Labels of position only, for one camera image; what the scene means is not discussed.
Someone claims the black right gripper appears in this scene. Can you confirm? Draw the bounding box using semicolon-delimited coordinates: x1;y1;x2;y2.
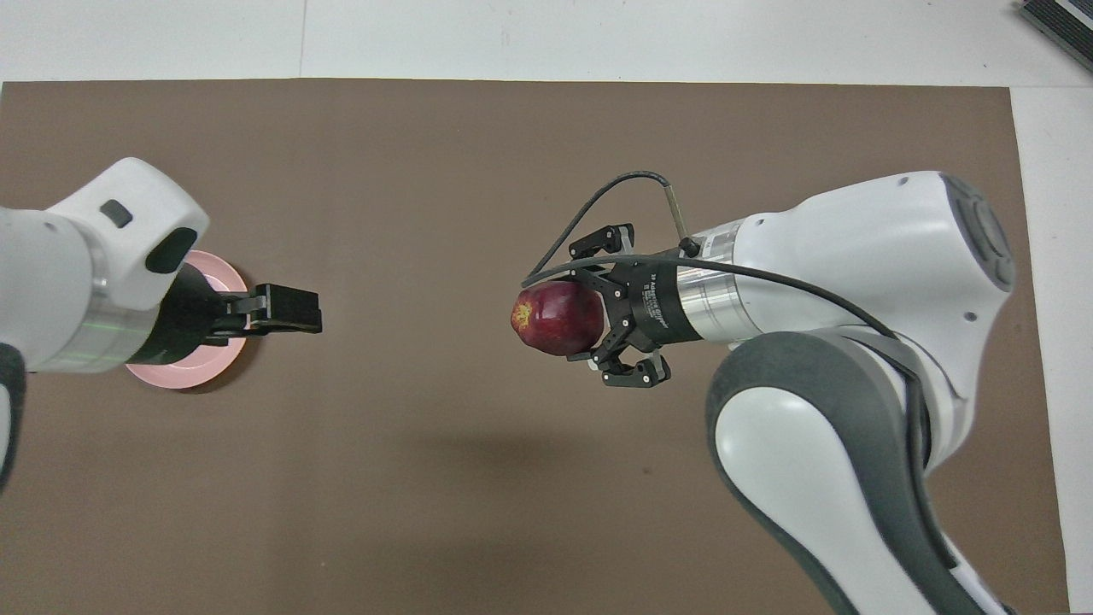
568;224;686;390

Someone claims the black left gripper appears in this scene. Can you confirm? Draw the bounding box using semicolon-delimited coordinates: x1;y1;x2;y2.
128;263;324;368

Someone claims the dark red apple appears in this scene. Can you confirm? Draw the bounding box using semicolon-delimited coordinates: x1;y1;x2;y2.
511;280;605;357

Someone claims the pink plate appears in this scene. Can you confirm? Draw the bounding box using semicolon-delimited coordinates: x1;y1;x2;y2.
124;250;250;390

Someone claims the brown table mat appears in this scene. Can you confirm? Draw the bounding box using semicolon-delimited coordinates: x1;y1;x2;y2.
0;79;1070;615

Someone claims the dark ribbed panel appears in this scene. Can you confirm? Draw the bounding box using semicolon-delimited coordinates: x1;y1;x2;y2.
1019;0;1093;71

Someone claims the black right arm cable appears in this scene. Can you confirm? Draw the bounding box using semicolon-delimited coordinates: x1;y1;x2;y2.
521;171;936;479

